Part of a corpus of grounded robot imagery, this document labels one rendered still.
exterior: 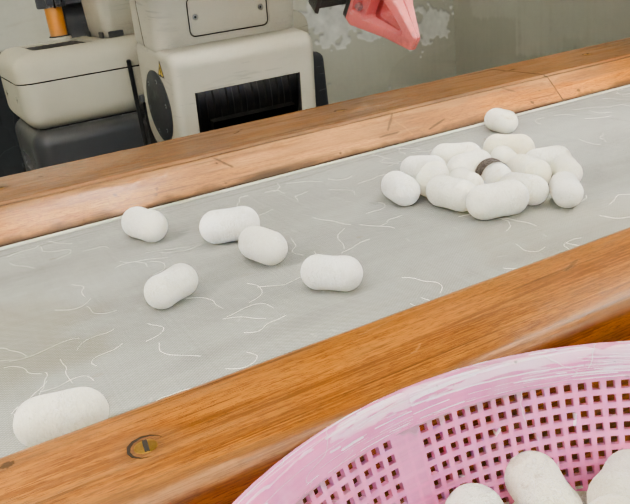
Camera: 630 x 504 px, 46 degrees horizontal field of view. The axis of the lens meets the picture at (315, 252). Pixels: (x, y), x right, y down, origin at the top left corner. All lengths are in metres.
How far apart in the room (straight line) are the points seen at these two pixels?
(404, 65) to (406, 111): 2.31
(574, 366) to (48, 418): 0.19
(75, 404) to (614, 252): 0.23
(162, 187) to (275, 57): 0.55
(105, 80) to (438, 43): 1.96
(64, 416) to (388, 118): 0.45
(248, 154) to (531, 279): 0.34
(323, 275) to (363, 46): 2.53
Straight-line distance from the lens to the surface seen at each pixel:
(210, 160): 0.60
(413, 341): 0.28
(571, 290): 0.31
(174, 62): 1.04
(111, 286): 0.44
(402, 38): 0.69
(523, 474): 0.25
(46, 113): 1.31
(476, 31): 3.03
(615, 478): 0.25
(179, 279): 0.39
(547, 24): 2.75
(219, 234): 0.46
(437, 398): 0.24
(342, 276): 0.37
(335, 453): 0.23
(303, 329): 0.35
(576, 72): 0.81
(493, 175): 0.50
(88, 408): 0.29
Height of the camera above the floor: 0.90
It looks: 21 degrees down
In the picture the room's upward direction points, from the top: 7 degrees counter-clockwise
